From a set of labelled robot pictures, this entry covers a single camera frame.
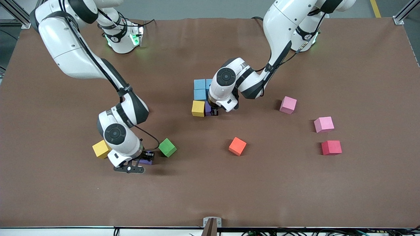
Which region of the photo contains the yellow foam cube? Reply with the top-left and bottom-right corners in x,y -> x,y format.
92,140 -> 112,159
192,100 -> 205,117

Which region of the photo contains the green foam cube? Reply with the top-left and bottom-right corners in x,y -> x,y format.
158,138 -> 178,158

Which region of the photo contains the orange foam cube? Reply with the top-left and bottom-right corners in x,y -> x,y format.
228,137 -> 247,156

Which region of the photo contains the pink foam cube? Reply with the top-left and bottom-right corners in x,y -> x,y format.
280,96 -> 297,115
314,116 -> 335,133

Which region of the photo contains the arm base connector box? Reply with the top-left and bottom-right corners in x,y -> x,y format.
130,22 -> 145,47

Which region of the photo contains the brown table mat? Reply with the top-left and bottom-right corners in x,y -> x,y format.
0,17 -> 420,228

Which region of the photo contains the grey metal table clamp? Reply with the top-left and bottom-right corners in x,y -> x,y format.
203,217 -> 222,236

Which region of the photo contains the red foam cube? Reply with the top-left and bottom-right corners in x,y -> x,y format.
321,140 -> 342,156

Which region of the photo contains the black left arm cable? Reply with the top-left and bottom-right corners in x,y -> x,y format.
256,10 -> 324,72

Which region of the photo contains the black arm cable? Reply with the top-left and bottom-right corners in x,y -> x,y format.
256,10 -> 324,72
57,0 -> 160,151

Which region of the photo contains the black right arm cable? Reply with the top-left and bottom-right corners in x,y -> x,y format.
57,0 -> 160,151

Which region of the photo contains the aluminium frame post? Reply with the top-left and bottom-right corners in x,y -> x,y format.
0,0 -> 32,29
393,0 -> 420,25

